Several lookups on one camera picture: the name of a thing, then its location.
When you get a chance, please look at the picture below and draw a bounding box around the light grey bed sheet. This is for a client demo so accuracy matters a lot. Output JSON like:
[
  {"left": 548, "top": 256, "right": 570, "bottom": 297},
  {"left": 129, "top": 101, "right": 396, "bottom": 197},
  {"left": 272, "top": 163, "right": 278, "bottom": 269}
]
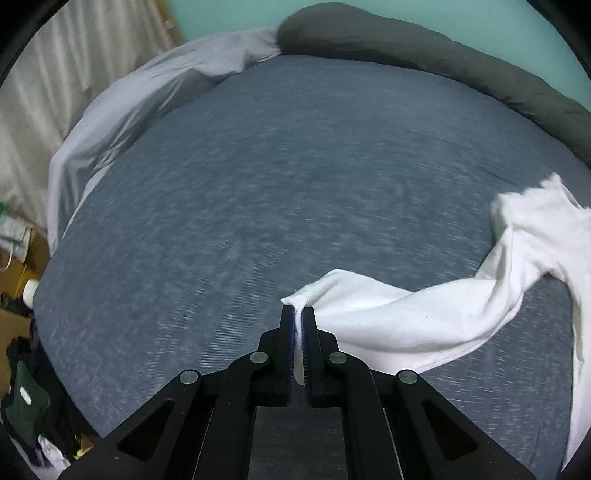
[{"left": 47, "top": 27, "right": 282, "bottom": 252}]

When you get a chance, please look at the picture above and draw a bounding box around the white long-sleeve shirt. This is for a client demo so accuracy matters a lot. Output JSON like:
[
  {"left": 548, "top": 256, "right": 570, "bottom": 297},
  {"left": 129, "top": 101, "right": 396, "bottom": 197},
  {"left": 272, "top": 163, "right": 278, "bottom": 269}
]
[{"left": 281, "top": 173, "right": 591, "bottom": 472}]

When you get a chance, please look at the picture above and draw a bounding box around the dark green bag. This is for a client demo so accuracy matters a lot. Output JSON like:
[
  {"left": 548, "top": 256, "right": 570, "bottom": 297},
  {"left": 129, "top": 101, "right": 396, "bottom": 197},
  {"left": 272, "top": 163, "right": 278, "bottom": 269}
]
[{"left": 0, "top": 360, "right": 51, "bottom": 446}]

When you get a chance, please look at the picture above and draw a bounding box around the cardboard box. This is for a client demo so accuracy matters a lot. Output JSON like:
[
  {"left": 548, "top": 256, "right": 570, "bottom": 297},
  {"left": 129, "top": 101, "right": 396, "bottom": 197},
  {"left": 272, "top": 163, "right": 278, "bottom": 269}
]
[{"left": 0, "top": 231, "right": 51, "bottom": 352}]

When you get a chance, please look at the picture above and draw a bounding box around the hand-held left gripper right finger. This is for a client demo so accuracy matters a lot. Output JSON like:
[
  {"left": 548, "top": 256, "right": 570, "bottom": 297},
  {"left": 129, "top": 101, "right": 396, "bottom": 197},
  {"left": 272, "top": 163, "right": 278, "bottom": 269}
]
[{"left": 300, "top": 305, "right": 536, "bottom": 480}]

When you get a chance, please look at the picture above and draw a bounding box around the dark grey rolled duvet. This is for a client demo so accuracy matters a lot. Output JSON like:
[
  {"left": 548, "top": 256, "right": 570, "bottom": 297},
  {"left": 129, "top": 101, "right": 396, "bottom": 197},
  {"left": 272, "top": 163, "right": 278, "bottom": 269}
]
[{"left": 277, "top": 2, "right": 591, "bottom": 167}]

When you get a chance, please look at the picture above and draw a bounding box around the pale striped curtain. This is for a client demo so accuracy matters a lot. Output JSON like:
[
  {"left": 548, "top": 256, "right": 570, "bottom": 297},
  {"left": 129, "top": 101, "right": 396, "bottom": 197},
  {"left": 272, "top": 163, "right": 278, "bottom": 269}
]
[{"left": 0, "top": 0, "right": 183, "bottom": 229}]

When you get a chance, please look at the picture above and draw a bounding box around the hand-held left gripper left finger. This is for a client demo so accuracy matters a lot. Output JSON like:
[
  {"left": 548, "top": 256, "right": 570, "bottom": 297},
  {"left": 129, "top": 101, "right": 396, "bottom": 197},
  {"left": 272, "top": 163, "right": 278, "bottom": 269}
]
[{"left": 58, "top": 305, "right": 296, "bottom": 480}]

